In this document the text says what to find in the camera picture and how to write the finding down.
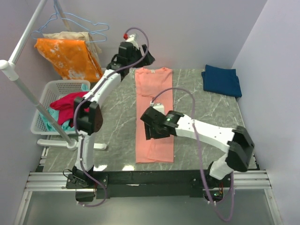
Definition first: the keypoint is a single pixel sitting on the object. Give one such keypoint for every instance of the wooden stick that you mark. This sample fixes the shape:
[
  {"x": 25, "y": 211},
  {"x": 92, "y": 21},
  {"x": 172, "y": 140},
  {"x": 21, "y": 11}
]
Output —
[{"x": 62, "y": 15}]

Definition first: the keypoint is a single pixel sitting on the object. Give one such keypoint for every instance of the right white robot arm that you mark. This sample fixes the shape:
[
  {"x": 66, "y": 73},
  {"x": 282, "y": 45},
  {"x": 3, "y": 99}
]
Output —
[{"x": 236, "y": 143}]

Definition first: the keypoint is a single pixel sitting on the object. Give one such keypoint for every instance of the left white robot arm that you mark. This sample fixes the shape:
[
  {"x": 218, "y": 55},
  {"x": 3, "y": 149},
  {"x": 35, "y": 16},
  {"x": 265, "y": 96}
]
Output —
[{"x": 88, "y": 118}]

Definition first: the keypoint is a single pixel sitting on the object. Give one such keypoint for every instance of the white clothes rack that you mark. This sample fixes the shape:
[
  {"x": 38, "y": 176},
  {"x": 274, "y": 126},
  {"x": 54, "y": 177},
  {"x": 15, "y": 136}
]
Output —
[{"x": 16, "y": 111}]

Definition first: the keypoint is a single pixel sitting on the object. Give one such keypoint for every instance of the teal t shirt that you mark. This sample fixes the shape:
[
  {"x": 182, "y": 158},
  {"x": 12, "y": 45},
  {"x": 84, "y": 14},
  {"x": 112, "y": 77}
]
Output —
[{"x": 67, "y": 126}]

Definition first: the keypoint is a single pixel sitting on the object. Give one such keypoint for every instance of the aluminium rail frame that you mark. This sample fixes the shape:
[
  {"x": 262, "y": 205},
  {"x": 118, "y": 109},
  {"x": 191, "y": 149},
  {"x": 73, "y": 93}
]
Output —
[{"x": 56, "y": 181}]

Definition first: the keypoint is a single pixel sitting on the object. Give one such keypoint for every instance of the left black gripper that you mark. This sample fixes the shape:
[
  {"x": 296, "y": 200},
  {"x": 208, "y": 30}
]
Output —
[{"x": 148, "y": 60}]

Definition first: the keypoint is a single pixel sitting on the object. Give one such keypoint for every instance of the blue wire hanger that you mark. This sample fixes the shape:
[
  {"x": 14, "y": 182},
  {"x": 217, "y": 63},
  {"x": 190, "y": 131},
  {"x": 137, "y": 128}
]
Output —
[
  {"x": 81, "y": 23},
  {"x": 37, "y": 34}
]

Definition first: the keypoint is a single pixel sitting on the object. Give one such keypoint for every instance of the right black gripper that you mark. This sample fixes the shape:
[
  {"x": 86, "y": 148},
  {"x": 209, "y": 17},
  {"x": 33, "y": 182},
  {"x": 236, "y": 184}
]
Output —
[{"x": 150, "y": 134}]

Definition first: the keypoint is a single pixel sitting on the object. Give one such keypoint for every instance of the folded blue t shirt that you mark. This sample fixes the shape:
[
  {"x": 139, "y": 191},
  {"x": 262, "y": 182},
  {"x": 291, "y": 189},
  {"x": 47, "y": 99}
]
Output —
[{"x": 221, "y": 81}]

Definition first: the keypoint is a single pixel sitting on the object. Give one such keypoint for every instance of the white laundry basket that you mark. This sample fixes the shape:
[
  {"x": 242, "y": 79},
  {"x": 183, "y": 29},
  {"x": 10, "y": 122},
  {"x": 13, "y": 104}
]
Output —
[{"x": 53, "y": 91}]

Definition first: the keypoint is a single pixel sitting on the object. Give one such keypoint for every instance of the orange white cloth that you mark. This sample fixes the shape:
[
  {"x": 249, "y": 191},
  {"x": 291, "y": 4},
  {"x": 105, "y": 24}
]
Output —
[{"x": 71, "y": 59}]

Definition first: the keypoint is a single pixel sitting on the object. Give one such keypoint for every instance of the beige cloth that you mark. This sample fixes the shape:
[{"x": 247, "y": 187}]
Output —
[{"x": 85, "y": 36}]

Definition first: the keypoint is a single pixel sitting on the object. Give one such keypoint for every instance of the salmon pink t shirt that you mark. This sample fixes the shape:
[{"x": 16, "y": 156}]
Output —
[{"x": 153, "y": 141}]

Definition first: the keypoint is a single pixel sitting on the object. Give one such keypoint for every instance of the black base beam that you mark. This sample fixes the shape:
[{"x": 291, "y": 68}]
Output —
[{"x": 136, "y": 184}]

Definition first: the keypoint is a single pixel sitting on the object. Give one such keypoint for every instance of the magenta t shirt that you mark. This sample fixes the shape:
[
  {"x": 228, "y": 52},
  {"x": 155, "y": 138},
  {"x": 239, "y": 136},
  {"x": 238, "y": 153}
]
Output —
[{"x": 65, "y": 106}]

